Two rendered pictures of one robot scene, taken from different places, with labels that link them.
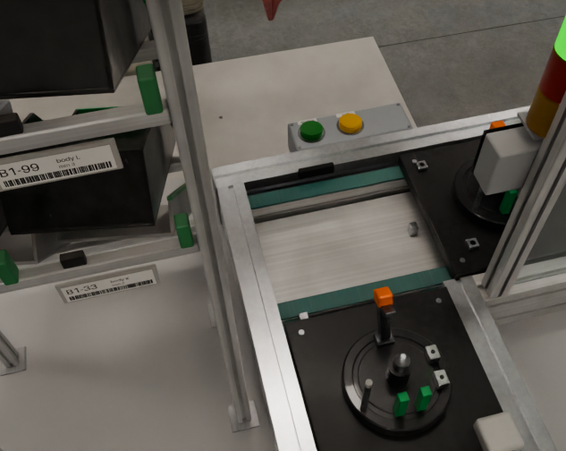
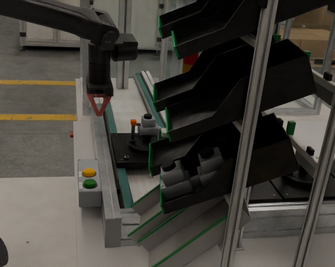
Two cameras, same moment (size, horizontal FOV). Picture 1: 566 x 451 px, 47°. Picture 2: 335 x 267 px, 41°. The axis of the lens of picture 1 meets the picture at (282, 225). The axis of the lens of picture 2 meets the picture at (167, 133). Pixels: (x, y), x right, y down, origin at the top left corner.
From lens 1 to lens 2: 1.31 m
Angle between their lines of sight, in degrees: 71
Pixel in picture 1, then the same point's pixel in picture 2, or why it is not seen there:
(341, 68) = (9, 192)
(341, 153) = (106, 179)
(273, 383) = not seen: hidden behind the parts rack
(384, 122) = (90, 165)
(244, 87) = (3, 230)
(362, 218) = (140, 188)
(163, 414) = not seen: outside the picture
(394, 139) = (103, 163)
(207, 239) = not seen: hidden behind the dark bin
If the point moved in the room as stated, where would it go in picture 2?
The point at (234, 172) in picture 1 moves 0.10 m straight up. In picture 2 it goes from (110, 211) to (111, 181)
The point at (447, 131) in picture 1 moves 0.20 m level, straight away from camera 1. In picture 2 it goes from (102, 152) to (54, 140)
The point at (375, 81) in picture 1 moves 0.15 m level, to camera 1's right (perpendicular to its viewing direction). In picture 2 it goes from (29, 183) to (40, 162)
